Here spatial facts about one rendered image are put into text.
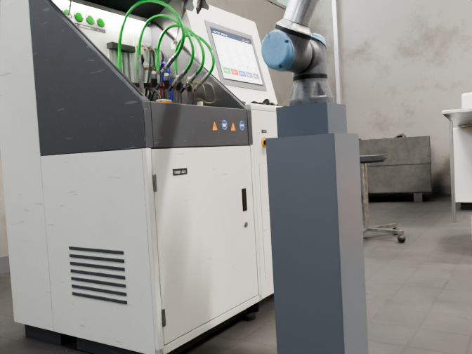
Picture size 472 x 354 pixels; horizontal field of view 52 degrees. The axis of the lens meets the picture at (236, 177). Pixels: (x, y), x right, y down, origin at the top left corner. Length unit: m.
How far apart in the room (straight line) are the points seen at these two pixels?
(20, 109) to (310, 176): 1.25
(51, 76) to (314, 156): 1.07
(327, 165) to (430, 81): 6.19
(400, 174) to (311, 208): 5.02
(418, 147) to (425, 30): 1.99
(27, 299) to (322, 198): 1.36
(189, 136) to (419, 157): 4.94
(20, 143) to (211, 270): 0.95
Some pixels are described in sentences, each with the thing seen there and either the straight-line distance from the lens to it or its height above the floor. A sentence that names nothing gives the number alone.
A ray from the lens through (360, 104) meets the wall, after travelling 7.87.
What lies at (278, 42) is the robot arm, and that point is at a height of 1.08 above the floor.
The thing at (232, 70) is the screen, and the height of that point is 1.20.
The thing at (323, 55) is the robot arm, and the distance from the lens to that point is 1.66.
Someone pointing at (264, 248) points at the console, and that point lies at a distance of 2.30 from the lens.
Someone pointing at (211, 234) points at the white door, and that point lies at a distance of 1.94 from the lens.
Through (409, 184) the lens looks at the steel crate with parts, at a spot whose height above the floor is 0.24.
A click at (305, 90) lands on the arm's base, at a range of 1.61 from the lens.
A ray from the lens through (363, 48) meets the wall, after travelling 7.96.
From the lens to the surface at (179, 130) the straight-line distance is 1.79.
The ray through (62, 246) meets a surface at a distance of 2.05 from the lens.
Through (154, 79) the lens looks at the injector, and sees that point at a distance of 2.10.
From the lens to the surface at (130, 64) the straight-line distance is 2.39.
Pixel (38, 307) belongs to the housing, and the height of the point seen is 0.16.
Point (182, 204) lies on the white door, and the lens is 1.79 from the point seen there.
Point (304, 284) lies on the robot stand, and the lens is 1.62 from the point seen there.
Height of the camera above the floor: 0.75
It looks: 3 degrees down
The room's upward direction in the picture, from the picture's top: 3 degrees counter-clockwise
